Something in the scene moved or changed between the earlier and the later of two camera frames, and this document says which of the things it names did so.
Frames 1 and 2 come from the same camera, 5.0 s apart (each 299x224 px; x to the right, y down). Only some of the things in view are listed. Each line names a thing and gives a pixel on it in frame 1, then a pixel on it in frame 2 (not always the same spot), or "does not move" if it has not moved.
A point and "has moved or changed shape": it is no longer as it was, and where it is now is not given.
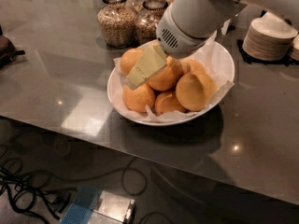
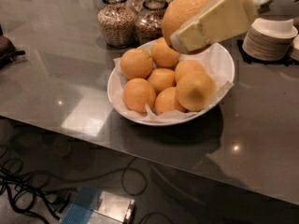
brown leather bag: [7, 50] does not move
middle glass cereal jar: [149, 18] does not move
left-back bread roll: [129, 60] does not move
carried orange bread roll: [168, 77] has moved or changed shape
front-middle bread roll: [166, 102] does not move
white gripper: [176, 39] to [215, 23]
